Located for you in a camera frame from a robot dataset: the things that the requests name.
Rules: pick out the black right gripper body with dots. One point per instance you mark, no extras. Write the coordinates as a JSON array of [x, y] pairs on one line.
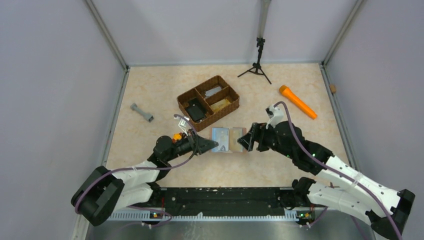
[[257, 136]]

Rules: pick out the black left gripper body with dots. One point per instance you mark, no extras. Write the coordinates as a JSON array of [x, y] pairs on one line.
[[194, 142]]

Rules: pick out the silver VIP credit card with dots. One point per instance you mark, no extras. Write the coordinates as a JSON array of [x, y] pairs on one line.
[[221, 135]]

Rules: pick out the brown leather card holder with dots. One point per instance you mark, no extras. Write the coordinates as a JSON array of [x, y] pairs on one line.
[[227, 139]]

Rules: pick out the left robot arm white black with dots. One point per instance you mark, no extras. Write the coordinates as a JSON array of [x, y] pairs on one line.
[[106, 191]]

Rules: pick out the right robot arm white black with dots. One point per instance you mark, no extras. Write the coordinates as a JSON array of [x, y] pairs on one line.
[[384, 209]]

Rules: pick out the gold VIP credit card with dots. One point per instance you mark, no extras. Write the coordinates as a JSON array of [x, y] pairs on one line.
[[235, 134]]

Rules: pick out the gold card in basket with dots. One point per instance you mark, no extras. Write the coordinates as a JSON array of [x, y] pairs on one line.
[[219, 105]]

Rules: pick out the silver card in basket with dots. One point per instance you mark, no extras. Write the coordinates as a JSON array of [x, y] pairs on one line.
[[210, 92]]

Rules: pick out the yellow red toy car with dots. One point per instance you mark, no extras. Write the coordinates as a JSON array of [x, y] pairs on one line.
[[178, 136]]

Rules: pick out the black object in basket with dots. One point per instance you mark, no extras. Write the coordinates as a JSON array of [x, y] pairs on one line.
[[195, 110]]

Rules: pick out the brown wicker divided basket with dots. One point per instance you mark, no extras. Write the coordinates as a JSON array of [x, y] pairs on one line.
[[198, 92]]

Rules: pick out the orange flashlight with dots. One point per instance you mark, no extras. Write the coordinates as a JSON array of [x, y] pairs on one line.
[[287, 93]]

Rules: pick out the grey plastic connector piece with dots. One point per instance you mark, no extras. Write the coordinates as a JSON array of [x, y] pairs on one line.
[[147, 116]]

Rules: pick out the black mini tripod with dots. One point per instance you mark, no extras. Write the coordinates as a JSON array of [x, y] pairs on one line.
[[256, 68]]

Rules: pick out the small tan block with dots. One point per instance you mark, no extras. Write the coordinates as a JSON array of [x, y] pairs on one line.
[[332, 88]]

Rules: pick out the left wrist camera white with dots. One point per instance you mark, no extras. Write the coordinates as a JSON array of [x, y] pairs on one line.
[[183, 124]]

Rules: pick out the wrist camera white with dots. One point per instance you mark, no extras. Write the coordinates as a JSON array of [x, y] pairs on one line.
[[275, 115], [183, 124]]

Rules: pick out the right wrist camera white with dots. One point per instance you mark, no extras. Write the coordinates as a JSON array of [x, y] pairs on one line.
[[275, 115]]

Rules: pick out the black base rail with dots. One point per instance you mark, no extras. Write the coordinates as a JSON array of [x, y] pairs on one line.
[[226, 201]]

